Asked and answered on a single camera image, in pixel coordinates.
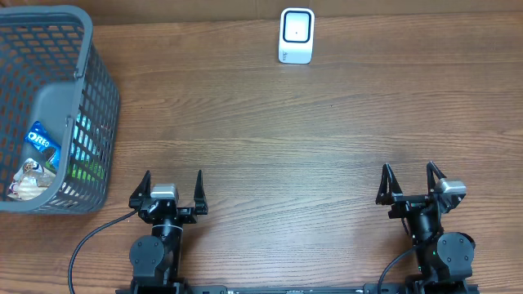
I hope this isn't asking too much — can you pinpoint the green Haribo gummy bag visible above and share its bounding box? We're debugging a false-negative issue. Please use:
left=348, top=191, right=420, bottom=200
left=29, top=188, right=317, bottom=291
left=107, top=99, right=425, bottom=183
left=68, top=161, right=105, bottom=182

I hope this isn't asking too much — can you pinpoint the teal snack packet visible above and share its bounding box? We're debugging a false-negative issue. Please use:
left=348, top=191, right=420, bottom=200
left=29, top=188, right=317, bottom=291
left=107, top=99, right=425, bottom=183
left=70, top=114, right=101, bottom=161

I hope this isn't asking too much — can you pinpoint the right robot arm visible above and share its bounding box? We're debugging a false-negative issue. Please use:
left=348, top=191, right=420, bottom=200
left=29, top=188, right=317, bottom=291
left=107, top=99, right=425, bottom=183
left=373, top=161, right=479, bottom=293

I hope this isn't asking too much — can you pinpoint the brown clear snack bag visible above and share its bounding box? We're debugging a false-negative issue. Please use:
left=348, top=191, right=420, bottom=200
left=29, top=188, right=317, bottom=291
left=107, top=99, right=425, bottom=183
left=7, top=158, right=56, bottom=201

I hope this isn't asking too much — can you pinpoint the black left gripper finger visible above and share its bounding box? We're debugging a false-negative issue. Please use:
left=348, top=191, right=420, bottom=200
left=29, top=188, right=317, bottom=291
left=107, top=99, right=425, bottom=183
left=128, top=171, right=151, bottom=209
left=194, top=170, right=208, bottom=215

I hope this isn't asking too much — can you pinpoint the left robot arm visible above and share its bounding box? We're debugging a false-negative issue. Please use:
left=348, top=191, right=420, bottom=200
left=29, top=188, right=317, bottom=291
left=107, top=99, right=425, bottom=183
left=129, top=171, right=208, bottom=294

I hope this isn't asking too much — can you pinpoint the blue Oreo cookie pack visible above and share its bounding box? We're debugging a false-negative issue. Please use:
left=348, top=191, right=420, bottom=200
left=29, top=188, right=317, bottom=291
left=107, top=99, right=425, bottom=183
left=25, top=121, right=61, bottom=169

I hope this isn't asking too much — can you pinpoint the white barcode scanner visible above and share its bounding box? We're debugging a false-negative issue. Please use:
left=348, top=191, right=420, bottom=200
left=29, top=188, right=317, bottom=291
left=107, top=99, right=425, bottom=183
left=278, top=7, right=315, bottom=65

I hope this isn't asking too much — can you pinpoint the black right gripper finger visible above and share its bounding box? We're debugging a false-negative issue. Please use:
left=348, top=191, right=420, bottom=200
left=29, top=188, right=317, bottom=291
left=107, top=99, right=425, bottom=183
left=427, top=161, right=446, bottom=194
left=375, top=163, right=403, bottom=205

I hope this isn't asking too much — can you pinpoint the grey plastic mesh basket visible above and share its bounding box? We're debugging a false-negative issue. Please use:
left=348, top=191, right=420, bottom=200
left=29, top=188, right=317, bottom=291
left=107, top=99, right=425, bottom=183
left=1, top=6, right=120, bottom=214

